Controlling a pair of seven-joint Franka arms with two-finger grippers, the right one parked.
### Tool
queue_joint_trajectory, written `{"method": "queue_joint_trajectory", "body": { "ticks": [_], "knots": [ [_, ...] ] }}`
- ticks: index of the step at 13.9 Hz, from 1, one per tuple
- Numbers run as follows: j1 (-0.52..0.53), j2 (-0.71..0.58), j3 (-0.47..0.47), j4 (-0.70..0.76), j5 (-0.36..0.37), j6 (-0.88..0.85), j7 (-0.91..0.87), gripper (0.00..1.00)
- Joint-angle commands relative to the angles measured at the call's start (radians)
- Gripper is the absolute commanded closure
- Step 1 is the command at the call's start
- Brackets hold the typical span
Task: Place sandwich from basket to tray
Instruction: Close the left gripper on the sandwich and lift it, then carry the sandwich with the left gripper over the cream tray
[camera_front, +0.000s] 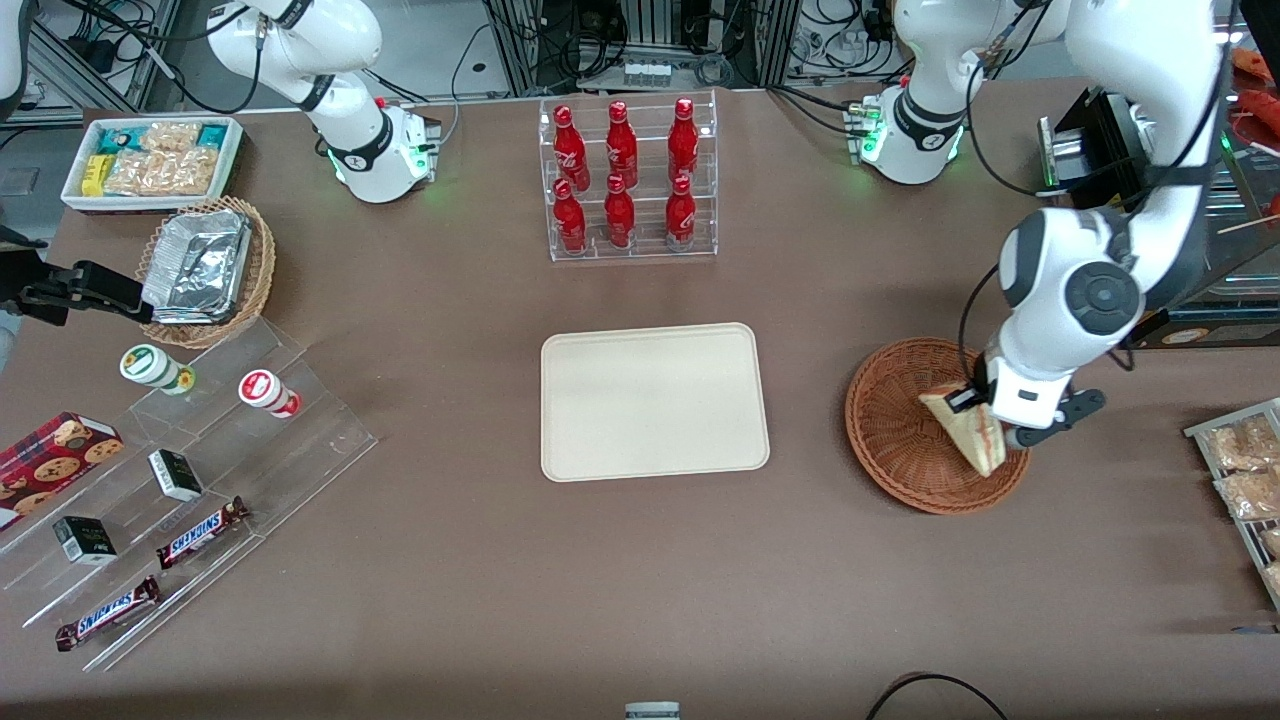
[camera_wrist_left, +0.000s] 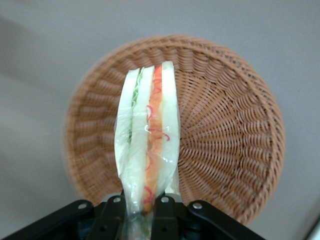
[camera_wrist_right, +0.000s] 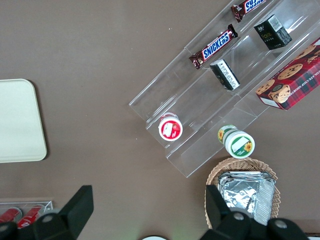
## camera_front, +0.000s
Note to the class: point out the small dark carton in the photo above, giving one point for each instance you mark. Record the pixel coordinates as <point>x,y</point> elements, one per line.
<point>175,475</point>
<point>85,540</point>

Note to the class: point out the black hot food display case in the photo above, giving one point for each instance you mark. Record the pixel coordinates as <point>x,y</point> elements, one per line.
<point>1240,320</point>

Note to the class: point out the grey metal box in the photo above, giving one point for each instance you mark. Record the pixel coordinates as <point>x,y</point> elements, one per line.
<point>1065,150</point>

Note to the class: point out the green lid drink cup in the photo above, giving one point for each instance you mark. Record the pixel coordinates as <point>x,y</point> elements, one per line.
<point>150,366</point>

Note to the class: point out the teal snack packet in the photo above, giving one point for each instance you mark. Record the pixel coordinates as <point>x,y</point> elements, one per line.
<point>212,136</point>
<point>118,138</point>

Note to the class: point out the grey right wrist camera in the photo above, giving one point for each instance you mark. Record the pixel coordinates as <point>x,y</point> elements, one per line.
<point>7,340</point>

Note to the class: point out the red chocolate cookie box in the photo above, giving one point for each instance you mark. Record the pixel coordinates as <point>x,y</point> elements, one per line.
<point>55,460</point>

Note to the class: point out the white power strip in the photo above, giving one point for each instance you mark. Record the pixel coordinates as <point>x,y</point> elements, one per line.
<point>645,73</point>

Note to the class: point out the white rectangular snack bin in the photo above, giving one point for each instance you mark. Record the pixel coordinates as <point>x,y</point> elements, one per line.
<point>75,190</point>

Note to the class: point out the yellow snack packet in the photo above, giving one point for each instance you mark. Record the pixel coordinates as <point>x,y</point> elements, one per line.
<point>96,175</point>

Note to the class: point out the clear acrylic stepped shelf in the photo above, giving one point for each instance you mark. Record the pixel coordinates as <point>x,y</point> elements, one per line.
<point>300,450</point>

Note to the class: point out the small clear cracker bag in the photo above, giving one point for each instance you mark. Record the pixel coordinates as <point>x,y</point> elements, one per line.
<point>170,136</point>

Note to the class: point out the Snickers chocolate bar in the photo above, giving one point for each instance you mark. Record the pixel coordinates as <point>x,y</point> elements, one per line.
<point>108,612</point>
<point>200,533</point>

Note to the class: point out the triangular sandwich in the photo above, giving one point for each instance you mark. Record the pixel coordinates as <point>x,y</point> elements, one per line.
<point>975,440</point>

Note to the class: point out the grey device top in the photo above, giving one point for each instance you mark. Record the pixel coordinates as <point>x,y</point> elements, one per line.
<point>652,711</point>

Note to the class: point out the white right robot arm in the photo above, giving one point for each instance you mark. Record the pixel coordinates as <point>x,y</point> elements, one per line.
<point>365,150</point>

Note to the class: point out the red food in case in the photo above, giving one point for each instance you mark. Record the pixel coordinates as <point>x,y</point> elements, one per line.
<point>1262,100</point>

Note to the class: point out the light wicker basket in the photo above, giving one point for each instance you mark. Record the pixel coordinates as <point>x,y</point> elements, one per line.
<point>258,270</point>

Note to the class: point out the round brown wicker basket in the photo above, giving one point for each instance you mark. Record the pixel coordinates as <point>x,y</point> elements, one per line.
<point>890,440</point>

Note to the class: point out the red cola bottle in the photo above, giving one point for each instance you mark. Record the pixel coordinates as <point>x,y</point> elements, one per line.
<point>680,215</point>
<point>570,222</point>
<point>683,140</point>
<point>569,150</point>
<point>619,215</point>
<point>621,145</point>

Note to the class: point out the red lid drink cup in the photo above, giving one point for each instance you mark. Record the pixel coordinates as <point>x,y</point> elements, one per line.
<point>265,390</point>

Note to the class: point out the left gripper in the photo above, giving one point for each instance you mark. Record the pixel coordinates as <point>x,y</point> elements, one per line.
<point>981,383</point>

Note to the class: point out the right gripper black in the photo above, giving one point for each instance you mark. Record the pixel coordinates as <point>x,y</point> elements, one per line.
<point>48,291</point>

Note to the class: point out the cream plastic tray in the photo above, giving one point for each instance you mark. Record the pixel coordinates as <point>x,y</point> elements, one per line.
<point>650,400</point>

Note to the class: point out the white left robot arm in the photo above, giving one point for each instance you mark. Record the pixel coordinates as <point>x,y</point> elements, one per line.
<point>1080,290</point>

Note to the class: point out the aluminium foil container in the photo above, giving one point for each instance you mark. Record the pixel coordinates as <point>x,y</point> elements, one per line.
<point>195,265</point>

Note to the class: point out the aluminium frame rack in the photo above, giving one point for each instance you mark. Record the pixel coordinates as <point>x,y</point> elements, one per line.
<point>520,50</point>

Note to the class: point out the clear acrylic bottle rack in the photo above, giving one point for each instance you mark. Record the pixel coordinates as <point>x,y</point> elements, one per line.
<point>650,215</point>

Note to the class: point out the clear bag of crackers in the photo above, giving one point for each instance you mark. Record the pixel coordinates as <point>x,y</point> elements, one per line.
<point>1274,580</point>
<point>1250,495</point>
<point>1272,542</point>
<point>1240,445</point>

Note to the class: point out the large clear cracker bag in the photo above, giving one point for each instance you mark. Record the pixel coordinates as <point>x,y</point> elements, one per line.
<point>160,172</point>

